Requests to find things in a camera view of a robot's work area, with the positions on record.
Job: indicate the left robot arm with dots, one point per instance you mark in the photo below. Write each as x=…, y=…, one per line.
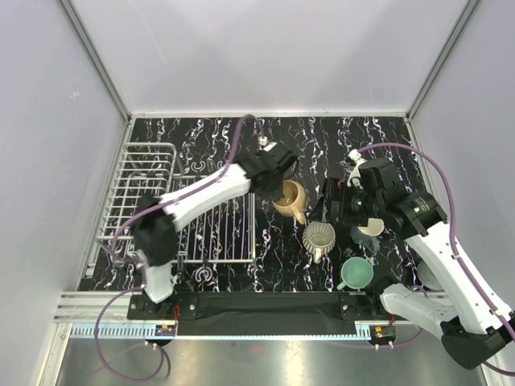
x=157, y=283

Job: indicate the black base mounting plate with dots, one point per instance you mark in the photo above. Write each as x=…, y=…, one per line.
x=348, y=306

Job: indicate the grey glazed mug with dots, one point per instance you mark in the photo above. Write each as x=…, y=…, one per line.
x=427, y=278

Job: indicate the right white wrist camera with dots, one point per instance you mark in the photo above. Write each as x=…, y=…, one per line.
x=355, y=161

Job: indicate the tan ceramic mug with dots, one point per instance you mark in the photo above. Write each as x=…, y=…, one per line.
x=293, y=203

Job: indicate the mint green mug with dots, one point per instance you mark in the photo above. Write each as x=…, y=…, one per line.
x=356, y=273

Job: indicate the ribbed grey mug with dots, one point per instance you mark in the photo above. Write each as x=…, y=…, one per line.
x=319, y=239

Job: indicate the metal wire dish rack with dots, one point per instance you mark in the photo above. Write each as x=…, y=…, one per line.
x=157, y=225

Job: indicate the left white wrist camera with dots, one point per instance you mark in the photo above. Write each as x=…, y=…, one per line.
x=265, y=144

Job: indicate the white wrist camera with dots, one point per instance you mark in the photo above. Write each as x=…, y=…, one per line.
x=355, y=161
x=265, y=144

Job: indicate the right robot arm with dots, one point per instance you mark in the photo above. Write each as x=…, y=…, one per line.
x=477, y=324

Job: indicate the dark mug cream interior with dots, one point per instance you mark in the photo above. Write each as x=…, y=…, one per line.
x=367, y=236

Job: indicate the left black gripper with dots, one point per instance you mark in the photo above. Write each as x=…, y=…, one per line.
x=275, y=193

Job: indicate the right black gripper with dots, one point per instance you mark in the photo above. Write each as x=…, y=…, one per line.
x=336, y=190

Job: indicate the white slotted cable duct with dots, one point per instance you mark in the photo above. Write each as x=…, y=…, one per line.
x=123, y=331

